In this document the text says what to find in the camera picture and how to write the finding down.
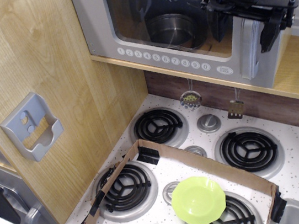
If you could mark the green plastic plate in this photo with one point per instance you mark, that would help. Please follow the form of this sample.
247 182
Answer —
198 200

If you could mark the back left black burner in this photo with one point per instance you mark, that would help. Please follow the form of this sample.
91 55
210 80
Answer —
160 125

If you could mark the grey wall phone holder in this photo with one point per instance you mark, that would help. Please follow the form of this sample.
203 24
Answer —
25 119

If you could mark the grey back stove knob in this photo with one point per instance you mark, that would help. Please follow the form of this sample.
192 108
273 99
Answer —
209 123

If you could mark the grey centre small knob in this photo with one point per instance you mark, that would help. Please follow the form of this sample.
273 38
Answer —
196 150

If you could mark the back right black burner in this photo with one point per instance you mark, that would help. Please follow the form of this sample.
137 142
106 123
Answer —
251 149

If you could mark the stainless steel pot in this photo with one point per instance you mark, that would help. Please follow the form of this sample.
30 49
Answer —
176 31

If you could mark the front left black burner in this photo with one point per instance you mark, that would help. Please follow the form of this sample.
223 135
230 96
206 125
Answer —
132 194

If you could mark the hanging round strainer toy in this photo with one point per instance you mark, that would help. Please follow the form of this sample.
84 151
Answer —
190 99

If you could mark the black burner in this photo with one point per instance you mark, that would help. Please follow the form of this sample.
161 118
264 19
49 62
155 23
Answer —
160 125
251 149
132 194
238 211

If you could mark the front right black burner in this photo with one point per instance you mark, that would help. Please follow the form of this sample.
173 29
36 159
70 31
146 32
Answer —
238 211

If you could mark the grey toy microwave door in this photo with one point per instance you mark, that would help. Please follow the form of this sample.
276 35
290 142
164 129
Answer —
231 40

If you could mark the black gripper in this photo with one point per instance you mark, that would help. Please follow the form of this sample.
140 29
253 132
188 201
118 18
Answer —
218 11

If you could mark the hanging small spatula toy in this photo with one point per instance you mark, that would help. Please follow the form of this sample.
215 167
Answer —
236 107

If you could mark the grey oven door handle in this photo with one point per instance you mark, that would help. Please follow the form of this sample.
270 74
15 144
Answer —
34 216

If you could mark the brown cardboard frame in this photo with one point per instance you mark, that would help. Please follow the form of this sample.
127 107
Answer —
170 165

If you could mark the grey middle stove knob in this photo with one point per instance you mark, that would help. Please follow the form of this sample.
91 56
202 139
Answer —
167 192

